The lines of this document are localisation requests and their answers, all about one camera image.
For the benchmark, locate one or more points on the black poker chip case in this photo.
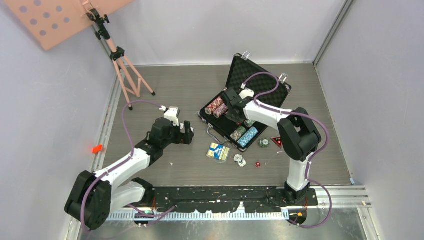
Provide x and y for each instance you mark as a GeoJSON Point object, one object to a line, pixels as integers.
{"type": "Point", "coordinates": [248, 85]}

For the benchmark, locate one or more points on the pink music stand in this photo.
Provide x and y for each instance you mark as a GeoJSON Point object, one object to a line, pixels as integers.
{"type": "Point", "coordinates": [52, 22]}

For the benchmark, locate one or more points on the green poker chip stack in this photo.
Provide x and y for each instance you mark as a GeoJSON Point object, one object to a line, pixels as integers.
{"type": "Point", "coordinates": [249, 123]}

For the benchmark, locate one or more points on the orange clip on rail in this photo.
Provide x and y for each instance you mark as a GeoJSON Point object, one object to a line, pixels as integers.
{"type": "Point", "coordinates": [97, 149]}

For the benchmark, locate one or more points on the light blue chip stack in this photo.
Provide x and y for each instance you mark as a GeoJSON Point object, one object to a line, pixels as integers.
{"type": "Point", "coordinates": [247, 137]}

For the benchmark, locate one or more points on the red triangle all-in button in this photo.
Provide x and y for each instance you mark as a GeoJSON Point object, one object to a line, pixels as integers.
{"type": "Point", "coordinates": [277, 141]}

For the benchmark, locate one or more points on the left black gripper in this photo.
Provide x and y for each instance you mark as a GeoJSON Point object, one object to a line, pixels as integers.
{"type": "Point", "coordinates": [182, 138]}

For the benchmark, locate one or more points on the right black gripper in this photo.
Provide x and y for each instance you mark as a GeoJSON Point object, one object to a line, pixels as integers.
{"type": "Point", "coordinates": [229, 115]}

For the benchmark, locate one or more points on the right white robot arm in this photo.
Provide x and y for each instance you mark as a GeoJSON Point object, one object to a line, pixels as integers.
{"type": "Point", "coordinates": [299, 135]}

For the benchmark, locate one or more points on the dark green chip pile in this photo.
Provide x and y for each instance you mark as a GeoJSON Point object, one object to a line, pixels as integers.
{"type": "Point", "coordinates": [264, 143]}

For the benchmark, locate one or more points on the grey camo chip stack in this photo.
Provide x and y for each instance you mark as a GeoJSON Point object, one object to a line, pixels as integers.
{"type": "Point", "coordinates": [238, 133]}

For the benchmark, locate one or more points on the red poker chip stack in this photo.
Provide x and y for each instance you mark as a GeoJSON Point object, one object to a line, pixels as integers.
{"type": "Point", "coordinates": [209, 110]}

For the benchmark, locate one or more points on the blue playing card deck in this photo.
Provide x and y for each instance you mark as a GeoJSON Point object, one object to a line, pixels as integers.
{"type": "Point", "coordinates": [218, 152]}

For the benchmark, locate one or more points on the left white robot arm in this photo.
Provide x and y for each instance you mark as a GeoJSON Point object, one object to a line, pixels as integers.
{"type": "Point", "coordinates": [95, 195]}

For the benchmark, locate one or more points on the blue white chip pair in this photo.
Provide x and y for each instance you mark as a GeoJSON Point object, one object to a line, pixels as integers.
{"type": "Point", "coordinates": [239, 160]}

